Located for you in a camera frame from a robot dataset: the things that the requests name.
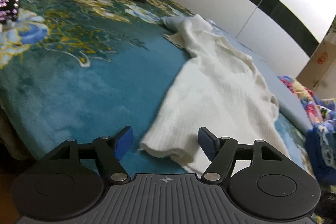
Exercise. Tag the colourful floral blanket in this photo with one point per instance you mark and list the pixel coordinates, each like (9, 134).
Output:
(307, 95)

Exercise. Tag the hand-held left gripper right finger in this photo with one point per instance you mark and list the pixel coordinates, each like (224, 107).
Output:
(207, 144)

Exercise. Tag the cardboard box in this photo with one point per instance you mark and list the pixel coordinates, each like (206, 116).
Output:
(320, 64)

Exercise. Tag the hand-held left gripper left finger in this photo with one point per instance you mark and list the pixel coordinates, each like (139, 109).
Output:
(123, 144)

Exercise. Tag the white knit sweater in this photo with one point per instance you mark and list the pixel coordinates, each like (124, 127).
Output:
(215, 95)

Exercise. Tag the blue floral blanket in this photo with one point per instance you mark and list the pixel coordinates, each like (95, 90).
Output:
(78, 82)

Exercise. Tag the white black wardrobe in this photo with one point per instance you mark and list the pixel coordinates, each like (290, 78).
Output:
(223, 3)

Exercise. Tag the light blue daisy quilt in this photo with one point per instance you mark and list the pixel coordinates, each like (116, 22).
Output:
(283, 98)

